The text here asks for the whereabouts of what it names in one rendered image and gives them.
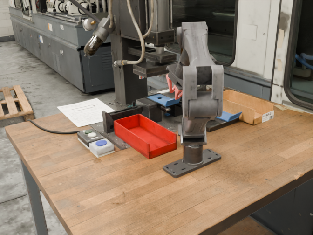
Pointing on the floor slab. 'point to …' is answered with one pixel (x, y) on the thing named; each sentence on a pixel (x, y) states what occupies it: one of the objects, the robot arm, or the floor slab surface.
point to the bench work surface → (163, 178)
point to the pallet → (20, 98)
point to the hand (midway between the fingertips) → (174, 94)
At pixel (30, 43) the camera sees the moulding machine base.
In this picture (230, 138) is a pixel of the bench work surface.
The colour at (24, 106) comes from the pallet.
